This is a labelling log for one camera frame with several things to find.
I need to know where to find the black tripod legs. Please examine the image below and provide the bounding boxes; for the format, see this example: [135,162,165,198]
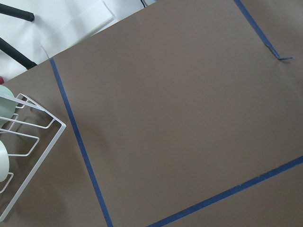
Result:
[0,4,37,70]

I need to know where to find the white wire cup rack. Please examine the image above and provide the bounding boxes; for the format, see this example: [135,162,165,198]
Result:
[0,86,66,222]

